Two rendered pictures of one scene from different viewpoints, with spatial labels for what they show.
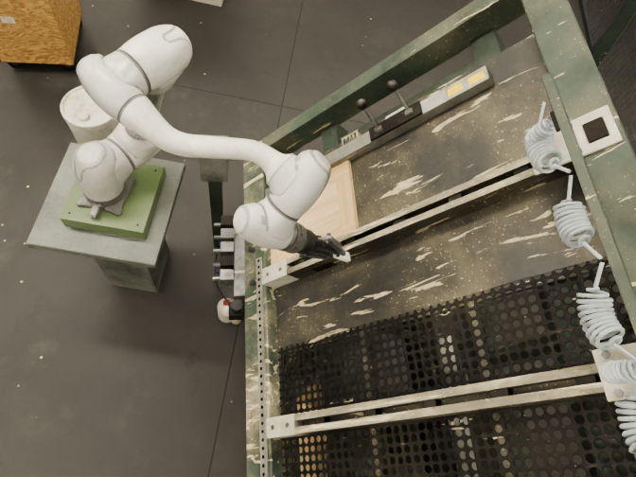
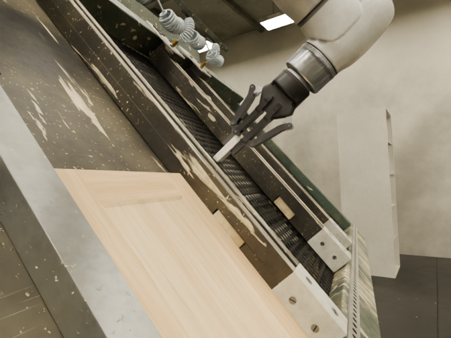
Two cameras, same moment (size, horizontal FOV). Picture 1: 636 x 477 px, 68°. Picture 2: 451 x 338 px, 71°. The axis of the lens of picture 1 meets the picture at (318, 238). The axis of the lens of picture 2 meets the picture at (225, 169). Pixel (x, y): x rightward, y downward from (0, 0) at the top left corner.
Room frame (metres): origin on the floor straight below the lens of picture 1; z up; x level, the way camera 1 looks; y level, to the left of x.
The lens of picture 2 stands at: (1.16, 0.39, 1.18)
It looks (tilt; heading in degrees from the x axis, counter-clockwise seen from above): 3 degrees up; 225
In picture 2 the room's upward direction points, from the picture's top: 2 degrees counter-clockwise
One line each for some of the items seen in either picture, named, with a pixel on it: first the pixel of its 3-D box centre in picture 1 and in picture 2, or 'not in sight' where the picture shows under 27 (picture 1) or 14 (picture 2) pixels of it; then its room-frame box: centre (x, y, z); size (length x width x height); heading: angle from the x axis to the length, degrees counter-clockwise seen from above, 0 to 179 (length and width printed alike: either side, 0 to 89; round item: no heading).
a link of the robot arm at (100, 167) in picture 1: (98, 167); not in sight; (0.80, 0.87, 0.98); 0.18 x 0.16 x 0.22; 161
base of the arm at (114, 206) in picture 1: (103, 192); not in sight; (0.77, 0.87, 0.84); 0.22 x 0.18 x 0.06; 7
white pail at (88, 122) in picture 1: (96, 119); not in sight; (1.45, 1.44, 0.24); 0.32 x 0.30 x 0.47; 11
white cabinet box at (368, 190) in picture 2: not in sight; (368, 191); (-3.18, -1.23, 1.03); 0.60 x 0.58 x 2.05; 11
